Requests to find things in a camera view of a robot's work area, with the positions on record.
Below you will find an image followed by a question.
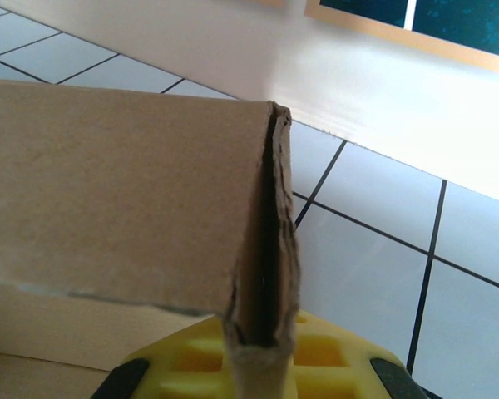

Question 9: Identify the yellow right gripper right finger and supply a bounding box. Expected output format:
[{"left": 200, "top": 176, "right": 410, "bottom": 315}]
[{"left": 288, "top": 311, "right": 430, "bottom": 399}]

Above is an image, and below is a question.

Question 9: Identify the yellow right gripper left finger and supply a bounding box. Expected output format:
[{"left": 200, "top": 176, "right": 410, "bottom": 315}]
[{"left": 90, "top": 316, "right": 239, "bottom": 399}]

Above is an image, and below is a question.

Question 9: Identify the brown cardboard box teal print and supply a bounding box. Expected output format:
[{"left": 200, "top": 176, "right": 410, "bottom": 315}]
[{"left": 0, "top": 0, "right": 499, "bottom": 399}]

